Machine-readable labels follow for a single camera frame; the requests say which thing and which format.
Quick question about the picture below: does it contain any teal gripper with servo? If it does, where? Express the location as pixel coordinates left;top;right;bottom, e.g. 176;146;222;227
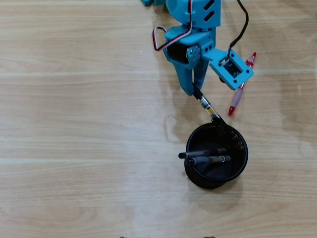
163;26;216;97

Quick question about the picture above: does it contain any black gel pen grey grip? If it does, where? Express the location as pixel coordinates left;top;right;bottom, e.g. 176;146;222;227
192;83;233;136
178;148;228;160
185;155;231;166

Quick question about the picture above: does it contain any red gel pen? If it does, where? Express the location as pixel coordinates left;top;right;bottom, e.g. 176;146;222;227
227;52;257;117

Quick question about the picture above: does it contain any teal robot base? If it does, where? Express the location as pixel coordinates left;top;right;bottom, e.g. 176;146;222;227
140;0;166;7

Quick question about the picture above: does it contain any black round pen holder cup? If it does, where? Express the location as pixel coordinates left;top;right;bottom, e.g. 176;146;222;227
184;122;249;189

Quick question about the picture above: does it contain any red white black servo cable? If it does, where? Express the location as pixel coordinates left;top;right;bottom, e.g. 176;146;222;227
151;0;196;52

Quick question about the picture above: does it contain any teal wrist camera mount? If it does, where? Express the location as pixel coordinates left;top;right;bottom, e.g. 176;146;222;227
209;48;255;91

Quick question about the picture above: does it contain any black camera cable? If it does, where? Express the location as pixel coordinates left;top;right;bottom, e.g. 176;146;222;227
227;0;250;54

